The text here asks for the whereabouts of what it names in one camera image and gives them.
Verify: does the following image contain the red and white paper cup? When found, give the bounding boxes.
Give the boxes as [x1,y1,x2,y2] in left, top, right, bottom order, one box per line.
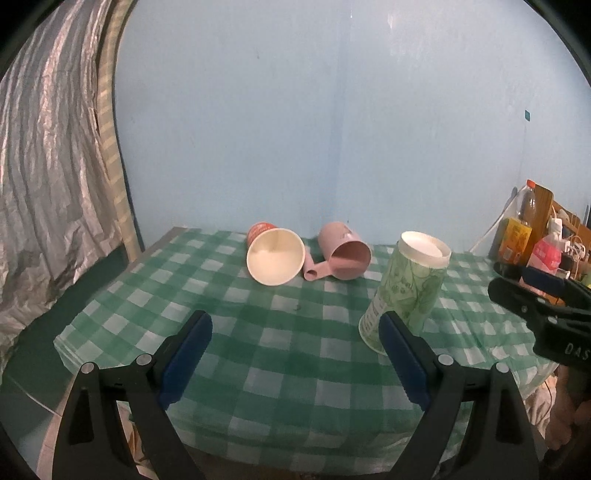
[246,222,306,286]

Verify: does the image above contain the wooden board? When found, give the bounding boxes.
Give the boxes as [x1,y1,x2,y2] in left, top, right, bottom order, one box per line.
[526,187,555,250]

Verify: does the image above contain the person's right hand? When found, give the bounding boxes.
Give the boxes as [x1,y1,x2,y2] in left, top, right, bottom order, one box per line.
[546,396,584,457]

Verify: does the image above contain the pink plastic mug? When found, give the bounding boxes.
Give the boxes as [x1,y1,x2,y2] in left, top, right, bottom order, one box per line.
[303,222,373,283]

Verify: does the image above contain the wooden rack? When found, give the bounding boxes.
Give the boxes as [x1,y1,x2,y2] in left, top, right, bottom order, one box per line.
[551,200,591,234]

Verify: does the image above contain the silver foil curtain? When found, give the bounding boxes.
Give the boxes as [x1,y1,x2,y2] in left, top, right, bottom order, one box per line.
[0,0,134,370]

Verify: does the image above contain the green checkered tablecloth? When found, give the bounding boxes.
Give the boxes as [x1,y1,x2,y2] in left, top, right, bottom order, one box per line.
[53,226,561,462]

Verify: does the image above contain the white cloth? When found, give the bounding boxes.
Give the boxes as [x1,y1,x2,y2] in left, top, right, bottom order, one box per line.
[521,364,557,428]

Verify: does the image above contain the yellow box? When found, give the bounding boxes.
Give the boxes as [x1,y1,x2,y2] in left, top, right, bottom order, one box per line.
[498,218,533,265]

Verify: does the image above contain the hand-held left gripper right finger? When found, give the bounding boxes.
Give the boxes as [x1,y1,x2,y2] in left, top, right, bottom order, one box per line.
[379,311,540,480]

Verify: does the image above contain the white cable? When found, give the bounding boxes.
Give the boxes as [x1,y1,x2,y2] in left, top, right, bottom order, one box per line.
[468,185,525,254]

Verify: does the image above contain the pink label bottle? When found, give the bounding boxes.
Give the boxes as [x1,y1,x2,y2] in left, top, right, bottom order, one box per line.
[526,233,565,274]

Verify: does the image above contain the striped fabric band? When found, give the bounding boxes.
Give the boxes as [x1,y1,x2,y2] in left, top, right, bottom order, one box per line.
[95,0,141,260]

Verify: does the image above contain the tangled white cables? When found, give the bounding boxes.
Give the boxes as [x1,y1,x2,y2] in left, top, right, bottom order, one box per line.
[561,234,588,271]

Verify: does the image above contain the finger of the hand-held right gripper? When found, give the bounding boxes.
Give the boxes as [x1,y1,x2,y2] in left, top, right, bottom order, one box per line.
[488,276,591,332]
[493,261,591,305]

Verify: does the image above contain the green printed paper cup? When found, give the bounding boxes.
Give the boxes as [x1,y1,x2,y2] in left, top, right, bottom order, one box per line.
[359,231,452,357]

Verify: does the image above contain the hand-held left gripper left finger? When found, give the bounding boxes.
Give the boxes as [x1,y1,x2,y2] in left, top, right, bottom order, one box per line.
[52,310,214,480]

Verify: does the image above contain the clear bottle with orange cap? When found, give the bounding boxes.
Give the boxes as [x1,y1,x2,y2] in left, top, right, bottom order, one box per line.
[515,180,539,228]

